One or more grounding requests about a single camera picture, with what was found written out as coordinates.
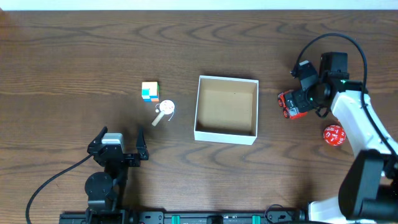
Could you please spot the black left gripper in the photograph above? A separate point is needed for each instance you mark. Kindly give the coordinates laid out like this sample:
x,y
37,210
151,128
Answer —
x,y
125,157

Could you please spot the red many-sided die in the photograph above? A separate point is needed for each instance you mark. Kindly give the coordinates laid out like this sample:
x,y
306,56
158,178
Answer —
x,y
334,135

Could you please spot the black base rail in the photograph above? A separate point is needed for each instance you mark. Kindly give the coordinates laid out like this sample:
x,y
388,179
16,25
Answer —
x,y
271,216

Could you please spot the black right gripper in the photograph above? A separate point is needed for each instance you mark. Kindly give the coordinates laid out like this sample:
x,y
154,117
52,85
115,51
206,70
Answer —
x,y
298,95

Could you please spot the multicoloured puzzle cube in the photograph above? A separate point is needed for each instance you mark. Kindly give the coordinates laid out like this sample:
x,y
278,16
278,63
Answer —
x,y
150,91

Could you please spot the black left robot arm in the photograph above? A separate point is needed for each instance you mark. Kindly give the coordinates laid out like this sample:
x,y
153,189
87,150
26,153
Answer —
x,y
105,189

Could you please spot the red toy truck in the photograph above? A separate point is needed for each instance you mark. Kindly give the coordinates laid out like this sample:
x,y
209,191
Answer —
x,y
289,107

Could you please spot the small wooden rattle drum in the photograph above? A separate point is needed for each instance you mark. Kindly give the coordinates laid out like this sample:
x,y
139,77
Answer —
x,y
166,107

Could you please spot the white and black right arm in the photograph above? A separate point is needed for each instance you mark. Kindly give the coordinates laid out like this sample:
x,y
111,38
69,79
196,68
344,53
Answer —
x,y
368,193

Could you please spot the white cardboard box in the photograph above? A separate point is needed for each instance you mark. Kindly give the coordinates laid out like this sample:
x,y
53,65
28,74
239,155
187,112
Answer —
x,y
227,110

